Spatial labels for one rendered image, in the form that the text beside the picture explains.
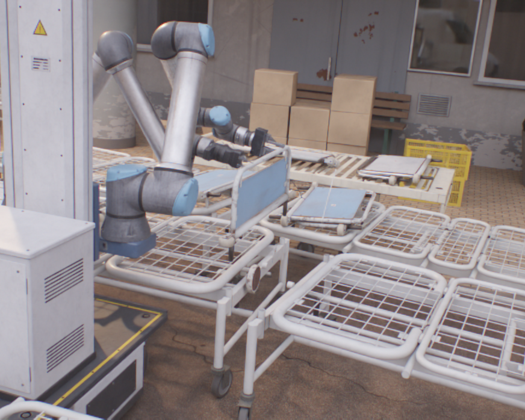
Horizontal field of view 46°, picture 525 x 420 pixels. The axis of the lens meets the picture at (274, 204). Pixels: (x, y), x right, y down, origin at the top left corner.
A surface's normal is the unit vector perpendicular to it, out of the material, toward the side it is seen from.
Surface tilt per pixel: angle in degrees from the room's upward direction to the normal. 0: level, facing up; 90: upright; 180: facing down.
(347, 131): 90
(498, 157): 90
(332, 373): 0
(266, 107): 90
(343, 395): 0
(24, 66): 90
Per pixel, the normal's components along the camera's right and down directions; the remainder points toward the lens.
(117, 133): 0.52, 0.28
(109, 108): 0.23, 0.29
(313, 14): -0.31, 0.24
